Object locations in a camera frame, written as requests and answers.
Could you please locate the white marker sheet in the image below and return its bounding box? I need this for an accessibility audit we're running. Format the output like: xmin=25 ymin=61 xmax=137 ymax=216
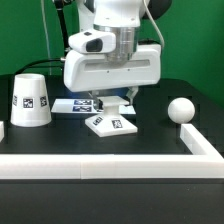
xmin=50 ymin=98 xmax=137 ymax=116

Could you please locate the white lamp base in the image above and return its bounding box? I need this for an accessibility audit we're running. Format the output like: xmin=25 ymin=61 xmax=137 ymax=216
xmin=85 ymin=96 xmax=138 ymax=137

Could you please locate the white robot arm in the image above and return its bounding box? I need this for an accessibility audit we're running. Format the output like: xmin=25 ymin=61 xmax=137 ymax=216
xmin=64 ymin=0 xmax=172 ymax=107

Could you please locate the white cable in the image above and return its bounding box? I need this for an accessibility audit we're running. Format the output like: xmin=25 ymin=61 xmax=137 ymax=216
xmin=142 ymin=0 xmax=166 ymax=51

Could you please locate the white fence wall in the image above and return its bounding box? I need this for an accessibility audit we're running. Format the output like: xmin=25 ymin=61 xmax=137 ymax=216
xmin=0 ymin=120 xmax=224 ymax=180

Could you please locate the white lamp bulb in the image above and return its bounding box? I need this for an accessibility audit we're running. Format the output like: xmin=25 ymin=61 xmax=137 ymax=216
xmin=168 ymin=98 xmax=195 ymax=124

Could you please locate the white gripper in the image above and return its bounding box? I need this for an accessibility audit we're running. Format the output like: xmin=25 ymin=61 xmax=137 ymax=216
xmin=64 ymin=45 xmax=161 ymax=110

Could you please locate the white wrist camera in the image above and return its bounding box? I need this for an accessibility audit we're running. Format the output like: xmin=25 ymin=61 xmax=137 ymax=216
xmin=68 ymin=29 xmax=116 ymax=54

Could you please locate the white lamp shade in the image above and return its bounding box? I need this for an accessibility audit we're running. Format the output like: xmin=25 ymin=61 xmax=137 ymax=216
xmin=11 ymin=73 xmax=51 ymax=127

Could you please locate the black cable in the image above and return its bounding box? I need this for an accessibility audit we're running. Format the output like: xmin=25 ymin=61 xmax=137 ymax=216
xmin=13 ymin=0 xmax=75 ymax=76

